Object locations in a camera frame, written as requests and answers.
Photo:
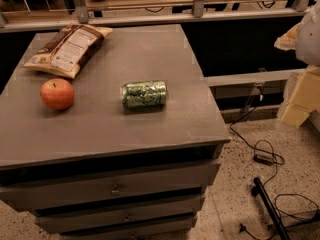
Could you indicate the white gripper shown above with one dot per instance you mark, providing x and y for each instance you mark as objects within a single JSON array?
[{"x": 310, "y": 37}]

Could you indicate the green soda can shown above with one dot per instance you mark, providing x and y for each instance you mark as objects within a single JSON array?
[{"x": 144, "y": 94}]

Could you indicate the black power adapter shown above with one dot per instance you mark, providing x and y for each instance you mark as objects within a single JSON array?
[{"x": 263, "y": 159}]

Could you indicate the black stand leg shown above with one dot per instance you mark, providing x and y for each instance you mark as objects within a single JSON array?
[{"x": 260, "y": 190}]

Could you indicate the top drawer knob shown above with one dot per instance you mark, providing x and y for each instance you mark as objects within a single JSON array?
[{"x": 115, "y": 190}]

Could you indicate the grey drawer cabinet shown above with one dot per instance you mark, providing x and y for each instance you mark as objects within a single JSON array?
[{"x": 61, "y": 166}]

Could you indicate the brown chip bag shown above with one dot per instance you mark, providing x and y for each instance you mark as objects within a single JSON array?
[{"x": 69, "y": 50}]

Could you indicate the red apple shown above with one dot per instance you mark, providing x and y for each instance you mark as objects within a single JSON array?
[{"x": 57, "y": 94}]

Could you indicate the metal railing frame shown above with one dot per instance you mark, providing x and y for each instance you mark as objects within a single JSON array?
[{"x": 37, "y": 15}]

